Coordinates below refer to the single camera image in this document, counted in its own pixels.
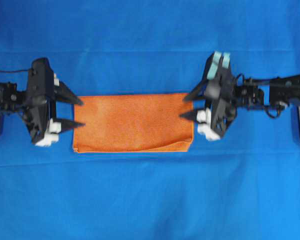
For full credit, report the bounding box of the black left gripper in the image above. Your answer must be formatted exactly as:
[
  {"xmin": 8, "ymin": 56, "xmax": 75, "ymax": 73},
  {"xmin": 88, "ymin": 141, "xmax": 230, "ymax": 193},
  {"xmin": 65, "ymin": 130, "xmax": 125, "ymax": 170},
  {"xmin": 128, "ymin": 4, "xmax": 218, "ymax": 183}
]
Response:
[{"xmin": 21, "ymin": 72, "xmax": 87, "ymax": 147}]

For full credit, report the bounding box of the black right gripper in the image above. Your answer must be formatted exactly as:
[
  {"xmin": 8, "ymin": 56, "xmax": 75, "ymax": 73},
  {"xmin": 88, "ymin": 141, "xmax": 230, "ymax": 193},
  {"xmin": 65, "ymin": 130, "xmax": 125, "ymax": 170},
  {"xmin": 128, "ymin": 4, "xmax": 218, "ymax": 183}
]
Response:
[{"xmin": 178, "ymin": 72, "xmax": 239, "ymax": 142}]

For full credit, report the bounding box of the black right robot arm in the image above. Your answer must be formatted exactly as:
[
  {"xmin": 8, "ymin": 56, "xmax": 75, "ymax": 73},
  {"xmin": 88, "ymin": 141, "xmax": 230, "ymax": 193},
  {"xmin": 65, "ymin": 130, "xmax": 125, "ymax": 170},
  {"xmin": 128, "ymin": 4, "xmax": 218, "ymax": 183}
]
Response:
[{"xmin": 180, "ymin": 73, "xmax": 300, "ymax": 141}]

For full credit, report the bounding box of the orange towel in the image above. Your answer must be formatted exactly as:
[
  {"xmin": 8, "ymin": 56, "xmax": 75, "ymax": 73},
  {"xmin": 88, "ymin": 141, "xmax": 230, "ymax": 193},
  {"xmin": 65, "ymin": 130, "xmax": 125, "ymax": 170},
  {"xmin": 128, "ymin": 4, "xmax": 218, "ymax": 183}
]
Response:
[{"xmin": 72, "ymin": 93, "xmax": 194, "ymax": 154}]

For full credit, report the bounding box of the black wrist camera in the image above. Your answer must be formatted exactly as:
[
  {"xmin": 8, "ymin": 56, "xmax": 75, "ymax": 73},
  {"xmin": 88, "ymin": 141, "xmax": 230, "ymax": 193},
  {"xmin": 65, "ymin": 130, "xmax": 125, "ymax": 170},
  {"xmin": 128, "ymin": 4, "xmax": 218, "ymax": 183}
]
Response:
[
  {"xmin": 204, "ymin": 51, "xmax": 231, "ymax": 80},
  {"xmin": 25, "ymin": 57, "xmax": 55, "ymax": 106}
]

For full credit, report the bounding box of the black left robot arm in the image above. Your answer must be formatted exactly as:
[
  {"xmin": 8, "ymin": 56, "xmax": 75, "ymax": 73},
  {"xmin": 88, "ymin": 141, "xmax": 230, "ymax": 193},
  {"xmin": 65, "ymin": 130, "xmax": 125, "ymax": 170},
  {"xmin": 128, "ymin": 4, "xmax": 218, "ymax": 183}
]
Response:
[{"xmin": 0, "ymin": 67, "xmax": 85, "ymax": 147}]

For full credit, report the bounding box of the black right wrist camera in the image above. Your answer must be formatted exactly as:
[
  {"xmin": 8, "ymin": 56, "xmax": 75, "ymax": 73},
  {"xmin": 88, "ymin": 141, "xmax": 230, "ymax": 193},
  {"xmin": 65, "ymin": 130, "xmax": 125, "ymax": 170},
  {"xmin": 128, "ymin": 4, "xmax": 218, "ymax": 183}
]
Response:
[{"xmin": 204, "ymin": 51, "xmax": 231, "ymax": 80}]

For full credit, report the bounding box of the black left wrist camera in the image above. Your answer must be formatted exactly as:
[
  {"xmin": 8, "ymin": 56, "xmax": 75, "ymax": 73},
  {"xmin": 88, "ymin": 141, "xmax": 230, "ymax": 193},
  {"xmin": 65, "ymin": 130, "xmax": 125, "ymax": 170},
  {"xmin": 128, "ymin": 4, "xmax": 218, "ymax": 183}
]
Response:
[{"xmin": 25, "ymin": 57, "xmax": 55, "ymax": 106}]

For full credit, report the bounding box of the blue table cloth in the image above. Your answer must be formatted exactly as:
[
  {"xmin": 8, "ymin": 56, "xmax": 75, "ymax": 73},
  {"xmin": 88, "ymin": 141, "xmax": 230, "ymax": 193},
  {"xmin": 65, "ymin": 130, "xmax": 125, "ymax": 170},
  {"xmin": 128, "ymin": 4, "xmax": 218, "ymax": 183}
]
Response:
[{"xmin": 0, "ymin": 0, "xmax": 300, "ymax": 240}]

